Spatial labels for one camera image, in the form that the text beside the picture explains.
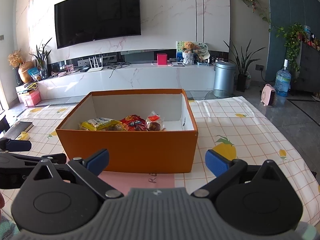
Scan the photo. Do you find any blue water jug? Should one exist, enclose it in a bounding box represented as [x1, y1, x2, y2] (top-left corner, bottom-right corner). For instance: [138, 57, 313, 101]
[274, 59, 291, 97]

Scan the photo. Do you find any clear glass chair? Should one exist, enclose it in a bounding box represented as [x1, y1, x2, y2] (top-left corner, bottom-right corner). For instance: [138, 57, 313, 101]
[204, 89, 233, 100]

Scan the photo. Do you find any red chip bag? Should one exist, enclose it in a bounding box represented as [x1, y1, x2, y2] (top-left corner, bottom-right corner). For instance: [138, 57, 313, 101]
[120, 114, 147, 131]

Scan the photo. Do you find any silver trash can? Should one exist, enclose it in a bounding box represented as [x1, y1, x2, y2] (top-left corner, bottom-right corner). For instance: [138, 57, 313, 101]
[213, 61, 236, 95]

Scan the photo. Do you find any clear chocolate candy pack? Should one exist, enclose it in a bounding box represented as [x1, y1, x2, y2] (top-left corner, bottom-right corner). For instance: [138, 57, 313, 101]
[145, 111, 165, 132]

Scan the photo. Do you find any black book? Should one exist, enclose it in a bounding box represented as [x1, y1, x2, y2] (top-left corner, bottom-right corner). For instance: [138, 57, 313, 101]
[4, 121, 33, 140]

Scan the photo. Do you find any glass vase plant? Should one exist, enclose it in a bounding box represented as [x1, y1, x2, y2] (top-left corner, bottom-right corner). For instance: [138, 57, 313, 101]
[30, 38, 52, 80]

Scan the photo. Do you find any tan vase with dried flowers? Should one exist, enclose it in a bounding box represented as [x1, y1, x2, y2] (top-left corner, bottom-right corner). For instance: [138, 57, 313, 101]
[8, 50, 37, 86]

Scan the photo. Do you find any pink storage box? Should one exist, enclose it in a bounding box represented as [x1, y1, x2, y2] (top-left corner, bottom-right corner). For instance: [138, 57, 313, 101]
[16, 82, 41, 107]

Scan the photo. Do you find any orange cardboard box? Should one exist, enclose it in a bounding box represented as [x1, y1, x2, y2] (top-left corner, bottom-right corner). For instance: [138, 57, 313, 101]
[56, 89, 199, 173]

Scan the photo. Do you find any dark cabinet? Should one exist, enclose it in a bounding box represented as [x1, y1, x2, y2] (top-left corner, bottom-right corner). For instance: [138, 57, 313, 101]
[294, 43, 320, 93]

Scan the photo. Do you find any yellow white America packet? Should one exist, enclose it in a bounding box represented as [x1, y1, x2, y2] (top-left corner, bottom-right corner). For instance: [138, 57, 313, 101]
[80, 118, 120, 131]

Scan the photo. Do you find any striped teal towel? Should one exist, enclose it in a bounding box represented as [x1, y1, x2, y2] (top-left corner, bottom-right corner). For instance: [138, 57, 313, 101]
[0, 216, 20, 240]

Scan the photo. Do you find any pink small heater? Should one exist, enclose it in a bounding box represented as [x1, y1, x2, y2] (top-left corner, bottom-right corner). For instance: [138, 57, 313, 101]
[260, 84, 276, 107]

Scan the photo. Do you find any black television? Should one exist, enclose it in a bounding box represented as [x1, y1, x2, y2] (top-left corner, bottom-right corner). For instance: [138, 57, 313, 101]
[54, 0, 141, 49]

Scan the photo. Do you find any potted green plant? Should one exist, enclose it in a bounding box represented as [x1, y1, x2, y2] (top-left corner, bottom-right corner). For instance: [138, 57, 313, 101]
[224, 40, 265, 92]

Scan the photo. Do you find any teddy bear in pot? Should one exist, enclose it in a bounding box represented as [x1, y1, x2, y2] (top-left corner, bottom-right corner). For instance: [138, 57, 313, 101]
[182, 41, 200, 66]

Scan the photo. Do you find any pink placemat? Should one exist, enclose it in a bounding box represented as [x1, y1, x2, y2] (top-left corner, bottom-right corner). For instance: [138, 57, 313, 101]
[99, 171, 175, 195]

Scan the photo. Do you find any white tv cabinet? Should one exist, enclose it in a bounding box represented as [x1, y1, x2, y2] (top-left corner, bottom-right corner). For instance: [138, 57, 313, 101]
[37, 63, 215, 100]

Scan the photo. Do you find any lemon print tablecloth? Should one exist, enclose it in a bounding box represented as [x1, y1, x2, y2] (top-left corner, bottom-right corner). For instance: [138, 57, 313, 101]
[20, 96, 319, 224]

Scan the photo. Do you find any hanging ivy plant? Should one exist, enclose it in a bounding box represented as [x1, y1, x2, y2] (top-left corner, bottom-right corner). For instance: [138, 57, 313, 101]
[242, 0, 306, 73]

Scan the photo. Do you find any white router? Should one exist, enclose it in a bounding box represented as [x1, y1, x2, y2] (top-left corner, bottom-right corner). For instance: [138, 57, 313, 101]
[88, 56, 103, 72]

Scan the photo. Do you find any red box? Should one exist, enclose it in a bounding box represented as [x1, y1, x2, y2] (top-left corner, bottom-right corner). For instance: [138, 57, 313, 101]
[157, 53, 168, 66]

